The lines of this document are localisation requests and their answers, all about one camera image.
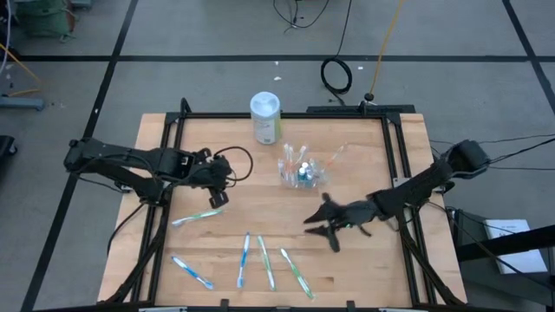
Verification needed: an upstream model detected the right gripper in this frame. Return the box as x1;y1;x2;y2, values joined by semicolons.
303;193;382;254

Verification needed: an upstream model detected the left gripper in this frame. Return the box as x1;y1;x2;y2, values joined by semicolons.
194;147;233;210

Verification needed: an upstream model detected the blue toothbrush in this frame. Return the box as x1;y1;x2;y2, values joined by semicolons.
235;231;252;290
170;254;216;291

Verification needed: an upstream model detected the clear plastic cup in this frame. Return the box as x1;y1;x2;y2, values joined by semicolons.
277;151;331;190

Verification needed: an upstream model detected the white green wipes canister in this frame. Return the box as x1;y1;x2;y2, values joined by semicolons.
249;90;282;146

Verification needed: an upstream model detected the black equipment stand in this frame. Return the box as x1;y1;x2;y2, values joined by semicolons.
446;206;555;304

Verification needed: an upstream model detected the white box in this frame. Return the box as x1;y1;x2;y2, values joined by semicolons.
483;218;548;275

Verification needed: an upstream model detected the grey floor base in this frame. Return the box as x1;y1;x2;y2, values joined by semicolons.
0;94;46;112

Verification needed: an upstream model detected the black chair caster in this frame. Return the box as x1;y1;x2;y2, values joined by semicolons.
0;134;18;159

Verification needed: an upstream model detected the green fabric bag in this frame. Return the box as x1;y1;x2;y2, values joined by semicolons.
15;0;75;41

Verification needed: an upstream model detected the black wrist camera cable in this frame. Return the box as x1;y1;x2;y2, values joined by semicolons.
212;146;255;183

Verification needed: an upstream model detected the black aluminium table frame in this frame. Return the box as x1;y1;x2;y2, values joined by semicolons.
98;97;468;312

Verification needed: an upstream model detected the coiled black cable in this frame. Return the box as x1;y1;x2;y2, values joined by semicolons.
319;0;354;96

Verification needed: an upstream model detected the black floor cable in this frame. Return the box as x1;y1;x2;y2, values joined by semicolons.
272;0;330;34

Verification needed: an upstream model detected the yellow hanging cable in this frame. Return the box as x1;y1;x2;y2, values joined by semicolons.
367;0;405;100

